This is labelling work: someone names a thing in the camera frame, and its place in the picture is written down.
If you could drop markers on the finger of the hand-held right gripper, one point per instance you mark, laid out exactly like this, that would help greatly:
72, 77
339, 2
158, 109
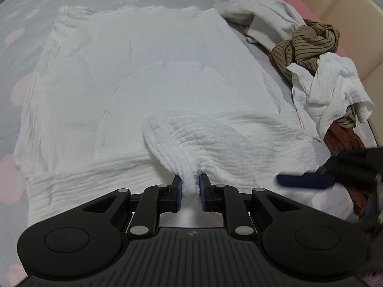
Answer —
302, 181

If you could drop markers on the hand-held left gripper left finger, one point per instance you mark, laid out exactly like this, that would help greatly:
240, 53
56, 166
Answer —
179, 195

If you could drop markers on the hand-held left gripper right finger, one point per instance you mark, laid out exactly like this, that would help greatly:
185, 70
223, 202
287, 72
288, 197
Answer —
202, 195

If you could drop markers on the small white muslin garment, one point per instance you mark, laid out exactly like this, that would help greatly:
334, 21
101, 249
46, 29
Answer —
329, 89

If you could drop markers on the large white muslin garment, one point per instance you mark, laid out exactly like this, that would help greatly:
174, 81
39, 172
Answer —
134, 80

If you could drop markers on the rust red garment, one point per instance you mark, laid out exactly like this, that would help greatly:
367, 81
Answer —
344, 140

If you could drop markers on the brown striped garment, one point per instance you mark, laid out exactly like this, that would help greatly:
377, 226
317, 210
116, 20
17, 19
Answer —
308, 44

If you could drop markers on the beige padded headboard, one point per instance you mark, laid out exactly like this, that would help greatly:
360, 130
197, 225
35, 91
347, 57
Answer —
350, 15

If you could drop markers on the cream white knit garment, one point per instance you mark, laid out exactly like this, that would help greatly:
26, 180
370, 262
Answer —
269, 15

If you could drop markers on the bed with pink-dotted sheet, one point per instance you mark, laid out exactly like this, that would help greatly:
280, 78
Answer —
27, 36

